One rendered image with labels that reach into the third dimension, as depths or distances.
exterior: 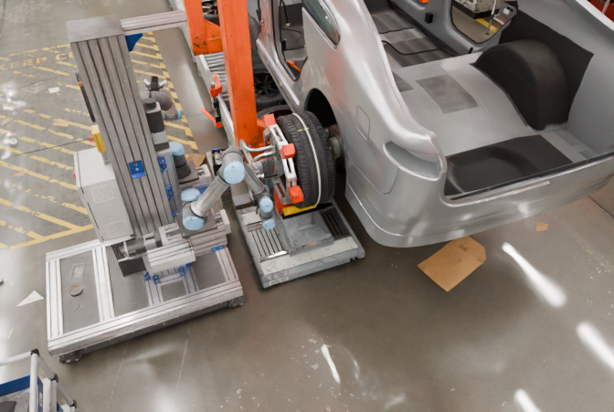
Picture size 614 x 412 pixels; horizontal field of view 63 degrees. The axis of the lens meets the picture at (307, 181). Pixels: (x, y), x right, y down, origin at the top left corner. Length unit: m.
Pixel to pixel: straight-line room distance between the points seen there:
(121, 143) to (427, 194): 1.67
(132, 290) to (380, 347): 1.75
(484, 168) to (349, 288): 1.30
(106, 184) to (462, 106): 2.51
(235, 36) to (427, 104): 1.47
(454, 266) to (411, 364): 0.92
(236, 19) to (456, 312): 2.52
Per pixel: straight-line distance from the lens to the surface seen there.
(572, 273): 4.39
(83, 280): 3.94
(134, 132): 2.92
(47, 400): 2.84
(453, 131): 3.75
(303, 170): 3.18
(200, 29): 5.51
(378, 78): 2.76
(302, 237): 3.84
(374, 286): 3.86
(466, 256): 4.18
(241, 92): 3.64
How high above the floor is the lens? 3.10
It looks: 42 degrees down
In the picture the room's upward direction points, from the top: straight up
